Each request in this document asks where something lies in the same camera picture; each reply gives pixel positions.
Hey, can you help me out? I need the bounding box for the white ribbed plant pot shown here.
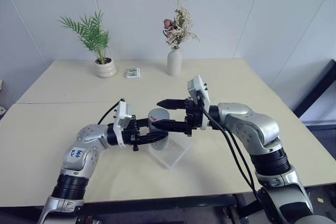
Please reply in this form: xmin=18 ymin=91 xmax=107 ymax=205
xmin=94 ymin=57 xmax=117 ymax=79

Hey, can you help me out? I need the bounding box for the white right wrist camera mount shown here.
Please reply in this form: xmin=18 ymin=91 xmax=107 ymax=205
xmin=186 ymin=73 xmax=211 ymax=131

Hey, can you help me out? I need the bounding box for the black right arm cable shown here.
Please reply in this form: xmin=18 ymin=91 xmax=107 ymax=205
xmin=201 ymin=104 xmax=260 ymax=202

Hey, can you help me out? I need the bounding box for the green palm plant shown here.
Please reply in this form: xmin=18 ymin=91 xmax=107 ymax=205
xmin=58 ymin=10 xmax=111 ymax=65

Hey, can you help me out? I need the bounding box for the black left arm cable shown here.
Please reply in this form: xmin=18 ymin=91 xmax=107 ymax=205
xmin=97 ymin=98 xmax=124 ymax=125

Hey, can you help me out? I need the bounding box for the black metal frame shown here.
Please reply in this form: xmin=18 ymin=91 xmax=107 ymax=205
xmin=291 ymin=58 xmax=336 ymax=120

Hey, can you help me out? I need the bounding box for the clear plastic jar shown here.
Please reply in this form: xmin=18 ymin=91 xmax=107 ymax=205
xmin=149 ymin=129 xmax=169 ymax=152

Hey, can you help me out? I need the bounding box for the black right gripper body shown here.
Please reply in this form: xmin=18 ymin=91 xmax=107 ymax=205
xmin=184 ymin=97 xmax=204 ymax=137

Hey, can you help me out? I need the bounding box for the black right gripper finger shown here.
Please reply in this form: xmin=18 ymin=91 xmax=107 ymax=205
xmin=156 ymin=99 xmax=187 ymax=110
xmin=151 ymin=120 xmax=189 ymax=134

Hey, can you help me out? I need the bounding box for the white ceramic vase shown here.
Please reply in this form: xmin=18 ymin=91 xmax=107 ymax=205
xmin=167 ymin=46 xmax=183 ymax=77

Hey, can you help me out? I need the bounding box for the clear plastic box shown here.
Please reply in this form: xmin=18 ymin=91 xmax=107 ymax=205
xmin=148 ymin=136 xmax=192 ymax=169

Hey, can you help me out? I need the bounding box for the dried flower bouquet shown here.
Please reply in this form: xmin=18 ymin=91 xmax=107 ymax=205
xmin=162 ymin=0 xmax=201 ymax=50

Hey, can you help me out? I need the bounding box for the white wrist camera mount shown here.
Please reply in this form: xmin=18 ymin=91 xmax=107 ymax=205
xmin=112 ymin=100 xmax=133 ymax=148
xmin=186 ymin=73 xmax=211 ymax=131

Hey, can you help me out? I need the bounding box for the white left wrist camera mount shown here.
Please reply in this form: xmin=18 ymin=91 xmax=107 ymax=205
xmin=112 ymin=100 xmax=133 ymax=148

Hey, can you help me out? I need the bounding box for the white battery pack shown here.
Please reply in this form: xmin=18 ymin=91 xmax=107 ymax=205
xmin=125 ymin=68 xmax=141 ymax=79

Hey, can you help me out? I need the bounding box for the black table frame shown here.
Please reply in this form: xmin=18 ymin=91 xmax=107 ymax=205
xmin=76 ymin=193 xmax=262 ymax=212

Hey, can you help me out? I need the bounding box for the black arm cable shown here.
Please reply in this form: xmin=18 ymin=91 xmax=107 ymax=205
xmin=201 ymin=104 xmax=260 ymax=202
xmin=97 ymin=98 xmax=124 ymax=125

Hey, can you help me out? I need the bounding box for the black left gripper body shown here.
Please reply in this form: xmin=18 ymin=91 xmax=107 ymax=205
xmin=121 ymin=115 xmax=140 ymax=153

